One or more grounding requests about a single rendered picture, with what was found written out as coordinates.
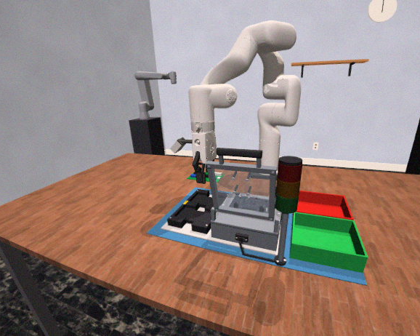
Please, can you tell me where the green circuit board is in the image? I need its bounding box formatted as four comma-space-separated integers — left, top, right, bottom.
187, 172, 209, 182

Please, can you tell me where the red bin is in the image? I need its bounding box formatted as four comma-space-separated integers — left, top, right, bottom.
296, 191, 354, 220

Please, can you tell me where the green bin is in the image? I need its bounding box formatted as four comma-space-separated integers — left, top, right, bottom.
290, 212, 368, 273

